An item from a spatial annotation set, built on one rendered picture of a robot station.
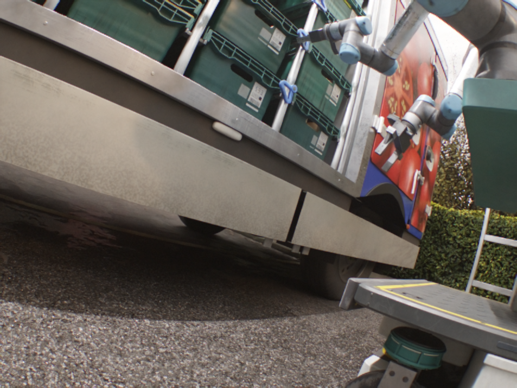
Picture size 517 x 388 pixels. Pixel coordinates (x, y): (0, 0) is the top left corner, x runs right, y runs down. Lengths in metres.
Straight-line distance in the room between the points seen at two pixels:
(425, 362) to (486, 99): 0.41
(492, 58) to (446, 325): 0.43
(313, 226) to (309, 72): 0.69
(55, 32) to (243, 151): 0.62
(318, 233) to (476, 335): 0.92
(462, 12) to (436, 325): 0.48
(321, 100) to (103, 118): 1.02
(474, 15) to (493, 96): 0.15
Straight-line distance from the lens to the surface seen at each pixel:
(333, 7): 1.67
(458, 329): 0.40
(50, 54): 0.72
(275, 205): 0.97
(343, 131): 1.51
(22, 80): 0.69
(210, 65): 1.00
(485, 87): 0.50
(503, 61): 0.55
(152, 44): 0.93
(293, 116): 1.25
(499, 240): 1.69
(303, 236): 1.13
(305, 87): 1.33
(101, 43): 0.71
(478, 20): 0.57
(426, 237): 3.47
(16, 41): 0.74
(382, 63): 1.08
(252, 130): 0.87
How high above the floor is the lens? 0.37
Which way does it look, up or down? 4 degrees up
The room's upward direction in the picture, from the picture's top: 18 degrees clockwise
